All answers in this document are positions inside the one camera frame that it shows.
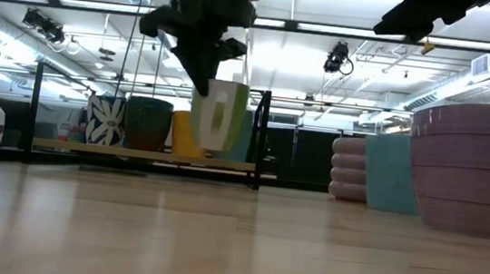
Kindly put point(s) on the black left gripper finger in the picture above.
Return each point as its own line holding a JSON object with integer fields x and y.
{"x": 197, "y": 68}

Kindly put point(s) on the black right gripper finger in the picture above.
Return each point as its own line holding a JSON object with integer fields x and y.
{"x": 398, "y": 21}

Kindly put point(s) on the white mug green inside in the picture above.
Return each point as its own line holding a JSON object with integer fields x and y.
{"x": 220, "y": 116}

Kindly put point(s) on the yellow mug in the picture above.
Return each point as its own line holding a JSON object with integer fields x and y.
{"x": 181, "y": 135}

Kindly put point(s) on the dark green brown mug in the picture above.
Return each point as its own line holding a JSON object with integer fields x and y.
{"x": 148, "y": 124}

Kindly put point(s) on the teal mug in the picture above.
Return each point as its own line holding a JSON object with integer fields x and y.
{"x": 245, "y": 146}

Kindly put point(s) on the white blue floral mug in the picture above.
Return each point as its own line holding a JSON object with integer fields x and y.
{"x": 105, "y": 121}

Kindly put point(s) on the light blue mug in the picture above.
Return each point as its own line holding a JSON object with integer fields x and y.
{"x": 389, "y": 170}

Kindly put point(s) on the lilac ringed mug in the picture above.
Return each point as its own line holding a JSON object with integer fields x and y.
{"x": 349, "y": 168}

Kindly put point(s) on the purple ridged mug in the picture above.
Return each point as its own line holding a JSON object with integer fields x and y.
{"x": 469, "y": 170}

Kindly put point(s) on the yellow hanging tag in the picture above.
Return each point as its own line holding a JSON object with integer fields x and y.
{"x": 427, "y": 47}

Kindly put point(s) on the white ceiling vent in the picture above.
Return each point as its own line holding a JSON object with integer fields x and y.
{"x": 480, "y": 64}

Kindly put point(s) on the wooden shelf board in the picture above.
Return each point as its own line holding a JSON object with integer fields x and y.
{"x": 142, "y": 155}

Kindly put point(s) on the black partition panel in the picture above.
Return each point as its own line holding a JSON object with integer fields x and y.
{"x": 307, "y": 155}

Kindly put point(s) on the black track light cluster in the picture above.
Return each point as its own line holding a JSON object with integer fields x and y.
{"x": 44, "y": 26}

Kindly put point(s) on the black overhead frame beam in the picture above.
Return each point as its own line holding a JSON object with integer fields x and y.
{"x": 329, "y": 28}

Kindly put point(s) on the black overhead camera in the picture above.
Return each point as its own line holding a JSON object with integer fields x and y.
{"x": 336, "y": 57}

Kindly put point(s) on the black aluminium table frame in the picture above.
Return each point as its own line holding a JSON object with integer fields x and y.
{"x": 294, "y": 185}

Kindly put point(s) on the black metal shelf frame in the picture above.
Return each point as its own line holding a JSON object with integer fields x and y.
{"x": 34, "y": 110}

